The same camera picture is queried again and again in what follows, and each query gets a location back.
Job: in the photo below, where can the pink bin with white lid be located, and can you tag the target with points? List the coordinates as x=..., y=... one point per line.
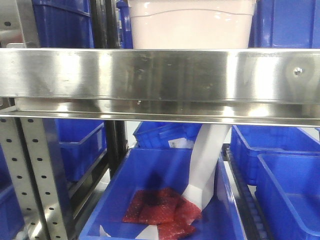
x=191, y=24

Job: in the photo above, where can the blue bin with red packets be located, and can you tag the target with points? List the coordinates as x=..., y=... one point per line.
x=153, y=169

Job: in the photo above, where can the blue bin lower left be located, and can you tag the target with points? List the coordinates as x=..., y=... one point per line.
x=81, y=142

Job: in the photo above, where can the blue bin upper left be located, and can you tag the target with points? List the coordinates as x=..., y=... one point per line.
x=64, y=23

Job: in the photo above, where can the blue bin lower right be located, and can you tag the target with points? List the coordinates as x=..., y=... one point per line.
x=288, y=192

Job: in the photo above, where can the blue bin upper right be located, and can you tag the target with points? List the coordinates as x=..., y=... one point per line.
x=286, y=24

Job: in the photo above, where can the stainless steel shelf rail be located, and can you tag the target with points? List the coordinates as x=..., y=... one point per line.
x=257, y=86

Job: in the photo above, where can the perforated steel shelf post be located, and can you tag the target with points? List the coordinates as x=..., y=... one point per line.
x=33, y=156

